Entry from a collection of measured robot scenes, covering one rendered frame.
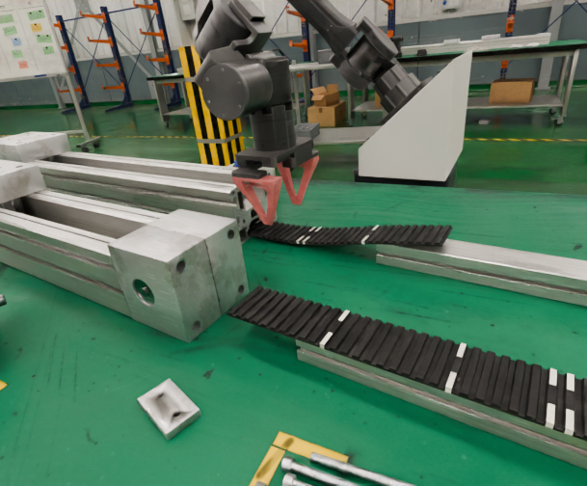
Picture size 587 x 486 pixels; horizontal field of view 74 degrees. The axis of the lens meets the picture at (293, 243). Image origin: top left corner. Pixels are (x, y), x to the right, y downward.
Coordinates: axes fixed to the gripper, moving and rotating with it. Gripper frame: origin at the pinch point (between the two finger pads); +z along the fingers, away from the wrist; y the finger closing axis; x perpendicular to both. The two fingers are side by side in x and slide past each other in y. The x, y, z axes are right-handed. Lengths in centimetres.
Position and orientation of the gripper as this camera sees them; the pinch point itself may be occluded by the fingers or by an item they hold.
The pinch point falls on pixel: (282, 208)
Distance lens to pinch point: 57.0
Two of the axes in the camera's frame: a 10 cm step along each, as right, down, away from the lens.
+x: 8.5, 1.7, -5.0
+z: 1.0, 8.9, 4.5
